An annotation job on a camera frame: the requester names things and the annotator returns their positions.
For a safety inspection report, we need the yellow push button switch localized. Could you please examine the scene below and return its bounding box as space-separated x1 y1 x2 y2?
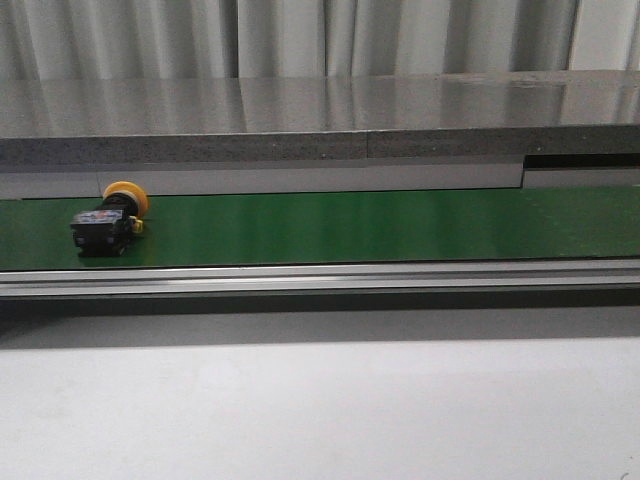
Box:
70 181 150 257

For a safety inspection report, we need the white pleated curtain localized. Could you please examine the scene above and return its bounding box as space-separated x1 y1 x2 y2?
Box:
1 1 639 80

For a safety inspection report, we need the green conveyor belt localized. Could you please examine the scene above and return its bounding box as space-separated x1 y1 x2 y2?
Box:
1 186 639 271

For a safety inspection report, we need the grey rear conveyor guide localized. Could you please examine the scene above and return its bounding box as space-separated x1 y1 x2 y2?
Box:
1 154 639 199

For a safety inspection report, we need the aluminium front conveyor rail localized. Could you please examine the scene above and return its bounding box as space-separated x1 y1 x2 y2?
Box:
1 258 639 299

